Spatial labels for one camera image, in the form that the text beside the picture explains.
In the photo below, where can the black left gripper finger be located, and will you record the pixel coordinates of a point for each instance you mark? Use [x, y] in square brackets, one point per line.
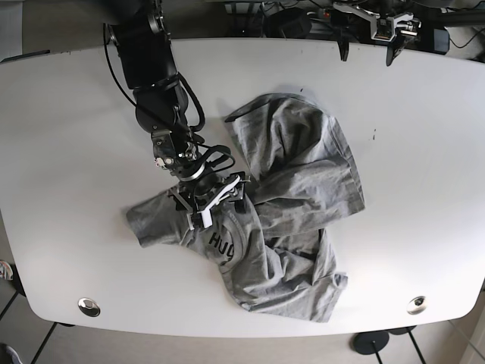
[395, 48]
[343, 45]

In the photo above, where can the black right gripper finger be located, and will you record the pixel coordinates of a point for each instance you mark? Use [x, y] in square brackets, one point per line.
[239, 199]
[181, 203]

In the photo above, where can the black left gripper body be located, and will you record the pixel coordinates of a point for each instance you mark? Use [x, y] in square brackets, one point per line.
[383, 28]

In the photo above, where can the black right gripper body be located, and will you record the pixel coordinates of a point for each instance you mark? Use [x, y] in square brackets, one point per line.
[191, 168]

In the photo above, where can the grey T-shirt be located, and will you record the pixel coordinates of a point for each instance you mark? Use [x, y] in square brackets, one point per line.
[273, 256]

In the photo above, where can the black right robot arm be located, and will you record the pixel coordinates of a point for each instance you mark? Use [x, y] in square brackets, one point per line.
[168, 109]

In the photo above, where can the left silver table grommet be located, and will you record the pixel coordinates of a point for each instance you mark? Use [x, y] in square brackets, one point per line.
[89, 307]

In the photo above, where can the silver table grommet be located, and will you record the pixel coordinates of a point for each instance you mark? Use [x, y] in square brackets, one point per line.
[417, 305]
[89, 307]

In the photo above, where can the black left table leg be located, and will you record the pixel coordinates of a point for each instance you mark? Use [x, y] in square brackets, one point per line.
[10, 273]

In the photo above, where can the black round stand base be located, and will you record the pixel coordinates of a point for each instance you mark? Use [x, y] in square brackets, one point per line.
[370, 343]

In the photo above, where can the right silver table grommet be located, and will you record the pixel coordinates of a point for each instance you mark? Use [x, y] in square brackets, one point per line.
[417, 305]

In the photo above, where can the grey shoe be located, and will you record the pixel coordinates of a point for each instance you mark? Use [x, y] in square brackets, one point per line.
[8, 355]

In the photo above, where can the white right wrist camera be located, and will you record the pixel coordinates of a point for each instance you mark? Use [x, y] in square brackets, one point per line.
[202, 218]

